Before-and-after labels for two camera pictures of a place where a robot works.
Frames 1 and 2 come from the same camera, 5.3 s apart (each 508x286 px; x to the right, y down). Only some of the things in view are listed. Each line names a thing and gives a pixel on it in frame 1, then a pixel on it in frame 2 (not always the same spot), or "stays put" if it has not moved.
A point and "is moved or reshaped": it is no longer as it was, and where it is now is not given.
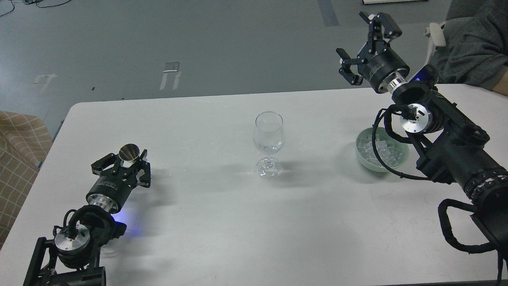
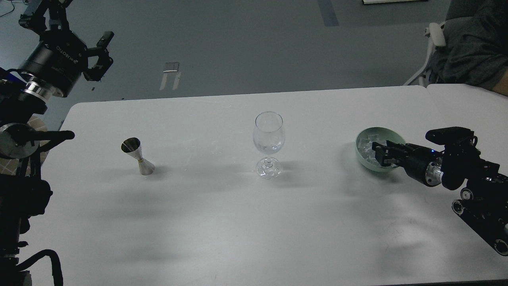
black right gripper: (381, 65) -> (423, 165)
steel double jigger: (127, 153) is moved or reshaped
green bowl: (392, 148) stays put
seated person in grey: (476, 54) stays put
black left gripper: (110, 190) -> (57, 60)
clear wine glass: (269, 138) stays put
